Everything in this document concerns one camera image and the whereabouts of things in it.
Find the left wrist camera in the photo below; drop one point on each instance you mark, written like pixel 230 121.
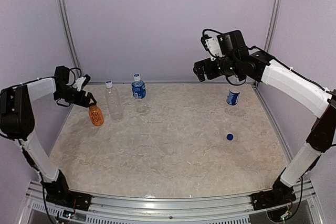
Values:
pixel 81 82

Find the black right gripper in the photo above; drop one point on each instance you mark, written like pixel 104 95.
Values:
pixel 210 73

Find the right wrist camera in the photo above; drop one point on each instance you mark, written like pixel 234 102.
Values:
pixel 211 45

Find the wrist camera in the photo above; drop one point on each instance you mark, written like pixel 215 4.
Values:
pixel 81 82
pixel 211 45

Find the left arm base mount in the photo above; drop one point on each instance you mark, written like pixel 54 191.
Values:
pixel 58 193

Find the small blue bottle white cap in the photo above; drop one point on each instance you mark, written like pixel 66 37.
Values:
pixel 138 87

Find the orange juice bottle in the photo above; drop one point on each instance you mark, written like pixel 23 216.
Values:
pixel 96 115

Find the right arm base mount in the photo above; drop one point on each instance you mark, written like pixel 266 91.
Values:
pixel 279 194

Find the clear empty bottle white cap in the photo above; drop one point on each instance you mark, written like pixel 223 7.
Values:
pixel 113 101

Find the blue label clear bottle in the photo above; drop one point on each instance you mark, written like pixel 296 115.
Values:
pixel 234 90

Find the left aluminium frame post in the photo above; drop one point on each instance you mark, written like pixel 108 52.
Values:
pixel 69 37

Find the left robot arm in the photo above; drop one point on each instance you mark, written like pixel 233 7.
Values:
pixel 18 121

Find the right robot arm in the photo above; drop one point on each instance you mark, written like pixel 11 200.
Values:
pixel 229 56

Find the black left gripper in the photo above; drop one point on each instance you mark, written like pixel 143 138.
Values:
pixel 84 102

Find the aluminium front rail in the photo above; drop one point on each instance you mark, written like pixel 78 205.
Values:
pixel 236 208

